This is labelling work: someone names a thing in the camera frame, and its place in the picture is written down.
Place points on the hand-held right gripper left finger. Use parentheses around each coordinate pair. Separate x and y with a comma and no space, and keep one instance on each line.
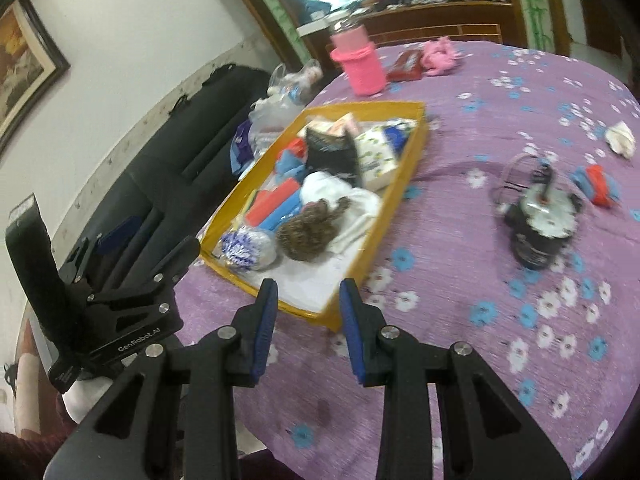
(262,330)

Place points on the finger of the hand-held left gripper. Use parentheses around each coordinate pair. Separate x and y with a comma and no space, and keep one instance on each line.
(120,235)
(172,262)

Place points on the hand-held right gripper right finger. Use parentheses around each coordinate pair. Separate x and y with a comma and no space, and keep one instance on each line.
(352,330)

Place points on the yellow cardboard box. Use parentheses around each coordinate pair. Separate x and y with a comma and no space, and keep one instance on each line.
(361,280)

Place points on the brown fuzzy cloth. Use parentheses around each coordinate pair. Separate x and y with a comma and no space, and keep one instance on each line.
(310,232)

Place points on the white cloth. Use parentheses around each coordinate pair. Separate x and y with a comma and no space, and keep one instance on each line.
(325,187)

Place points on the blue cloth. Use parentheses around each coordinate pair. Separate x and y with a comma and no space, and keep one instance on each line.
(290,164)

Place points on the person's left forearm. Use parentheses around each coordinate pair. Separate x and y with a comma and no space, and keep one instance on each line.
(30,455)

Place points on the person's left hand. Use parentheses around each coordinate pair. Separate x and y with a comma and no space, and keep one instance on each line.
(85,402)

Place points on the black sofa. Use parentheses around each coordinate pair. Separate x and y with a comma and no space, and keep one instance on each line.
(165,160)

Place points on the purple bag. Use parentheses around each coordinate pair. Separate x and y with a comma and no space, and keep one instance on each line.
(242,147)

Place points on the red plastic item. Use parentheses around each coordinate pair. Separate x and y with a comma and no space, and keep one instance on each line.
(298,148)

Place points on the white plastic bag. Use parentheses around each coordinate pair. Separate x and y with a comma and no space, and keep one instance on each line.
(275,112)

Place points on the cream tissue pack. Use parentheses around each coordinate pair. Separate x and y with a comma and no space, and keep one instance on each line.
(317,127)

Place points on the blue tissue pack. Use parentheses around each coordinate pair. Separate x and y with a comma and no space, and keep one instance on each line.
(399,135)

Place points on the pink floral tissue pack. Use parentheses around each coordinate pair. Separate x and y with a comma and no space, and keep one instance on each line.
(346,124)

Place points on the clear plastic bag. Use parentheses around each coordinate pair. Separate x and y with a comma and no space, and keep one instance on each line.
(295,82)

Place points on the pink knit sleeve bottle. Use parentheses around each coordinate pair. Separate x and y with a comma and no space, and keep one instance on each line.
(361,62)

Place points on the red wallet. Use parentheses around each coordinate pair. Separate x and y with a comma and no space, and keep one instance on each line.
(406,66)

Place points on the orange and blue sock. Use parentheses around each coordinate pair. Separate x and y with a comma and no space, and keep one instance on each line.
(595,185)

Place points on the pink cloth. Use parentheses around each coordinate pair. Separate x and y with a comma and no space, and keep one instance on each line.
(440,56)

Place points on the wooden counter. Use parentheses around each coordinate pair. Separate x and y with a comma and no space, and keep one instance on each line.
(450,17)

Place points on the framed wall painting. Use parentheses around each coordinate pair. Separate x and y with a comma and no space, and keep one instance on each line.
(25,75)

